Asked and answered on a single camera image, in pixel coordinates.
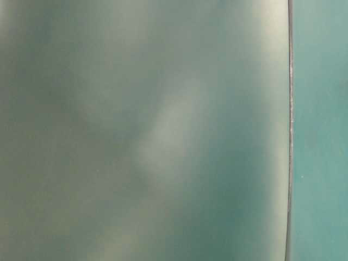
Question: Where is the green table mat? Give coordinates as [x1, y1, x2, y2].
[1, 1, 289, 260]

